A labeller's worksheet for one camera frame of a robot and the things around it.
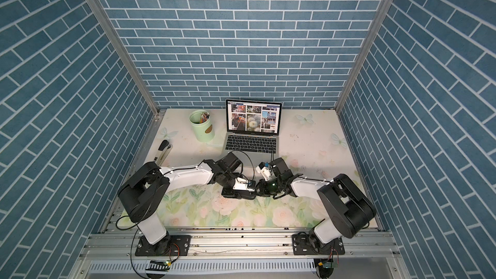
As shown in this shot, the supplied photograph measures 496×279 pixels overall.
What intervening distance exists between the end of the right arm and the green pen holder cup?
16.0 inches

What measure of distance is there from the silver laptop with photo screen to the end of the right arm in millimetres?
225

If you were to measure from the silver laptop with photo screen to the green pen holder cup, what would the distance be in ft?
0.34

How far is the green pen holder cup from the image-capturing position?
97cm

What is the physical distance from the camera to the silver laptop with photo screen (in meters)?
1.01

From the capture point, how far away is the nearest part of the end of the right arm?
680 millimetres
